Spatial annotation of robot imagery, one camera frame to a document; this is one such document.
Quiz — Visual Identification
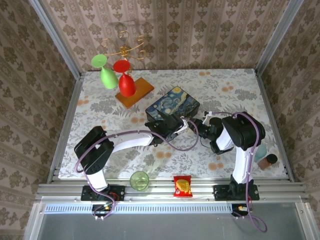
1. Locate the black starry night box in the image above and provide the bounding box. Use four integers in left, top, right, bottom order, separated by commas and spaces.
145, 85, 201, 126

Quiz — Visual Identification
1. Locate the floral tablecloth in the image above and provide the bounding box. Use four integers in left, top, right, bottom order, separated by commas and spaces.
58, 68, 288, 180

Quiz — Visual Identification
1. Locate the wooden rack base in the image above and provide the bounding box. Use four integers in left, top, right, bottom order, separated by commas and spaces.
114, 76, 155, 109

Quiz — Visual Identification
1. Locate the teal cup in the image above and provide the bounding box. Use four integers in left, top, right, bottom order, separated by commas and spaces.
254, 143, 268, 163

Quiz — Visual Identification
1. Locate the green transparent cup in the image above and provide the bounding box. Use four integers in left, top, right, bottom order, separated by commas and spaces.
129, 170, 150, 192

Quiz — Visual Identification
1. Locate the red wine glass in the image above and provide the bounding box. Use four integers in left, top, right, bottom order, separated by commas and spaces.
112, 59, 137, 98

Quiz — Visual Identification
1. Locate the red snack packet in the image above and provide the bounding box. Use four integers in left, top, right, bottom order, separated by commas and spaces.
173, 175, 194, 198

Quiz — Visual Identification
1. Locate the brown bottle black cap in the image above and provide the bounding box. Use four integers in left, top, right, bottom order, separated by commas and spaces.
257, 153, 279, 171

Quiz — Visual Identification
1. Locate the green wine glass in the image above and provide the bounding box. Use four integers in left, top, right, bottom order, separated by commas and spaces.
90, 54, 119, 90

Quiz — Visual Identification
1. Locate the black connector box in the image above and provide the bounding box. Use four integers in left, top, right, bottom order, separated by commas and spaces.
231, 203, 251, 218
91, 203, 114, 221

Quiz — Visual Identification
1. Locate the grey metal panel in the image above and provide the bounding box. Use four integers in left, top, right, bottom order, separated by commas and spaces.
23, 202, 320, 240

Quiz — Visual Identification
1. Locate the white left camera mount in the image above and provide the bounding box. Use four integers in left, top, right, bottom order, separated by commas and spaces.
174, 117, 192, 135

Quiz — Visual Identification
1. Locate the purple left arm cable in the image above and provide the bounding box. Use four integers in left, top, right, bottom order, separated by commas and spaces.
75, 115, 201, 221

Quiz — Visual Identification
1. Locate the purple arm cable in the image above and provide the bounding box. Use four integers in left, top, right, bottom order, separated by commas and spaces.
75, 115, 201, 221
211, 110, 268, 234

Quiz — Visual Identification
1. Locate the aluminium front rail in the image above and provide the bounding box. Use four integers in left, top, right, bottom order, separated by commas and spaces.
34, 178, 311, 203

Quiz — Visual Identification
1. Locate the aluminium side rail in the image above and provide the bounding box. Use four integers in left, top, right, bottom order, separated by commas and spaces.
253, 69, 296, 182
46, 72, 85, 185

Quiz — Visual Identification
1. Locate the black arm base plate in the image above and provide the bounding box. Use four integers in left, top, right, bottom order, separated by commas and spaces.
213, 183, 260, 201
81, 184, 126, 202

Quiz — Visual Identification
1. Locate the white slotted cable duct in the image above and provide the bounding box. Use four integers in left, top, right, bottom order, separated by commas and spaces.
43, 202, 232, 215

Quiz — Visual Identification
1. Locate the gold wire glass rack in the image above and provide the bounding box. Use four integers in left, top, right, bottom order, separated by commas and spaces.
101, 31, 148, 76

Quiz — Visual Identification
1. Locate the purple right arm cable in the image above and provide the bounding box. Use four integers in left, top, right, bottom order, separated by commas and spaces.
211, 110, 268, 234

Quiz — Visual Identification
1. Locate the aluminium frame post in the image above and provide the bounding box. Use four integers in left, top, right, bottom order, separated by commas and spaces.
28, 0, 82, 78
254, 0, 300, 73

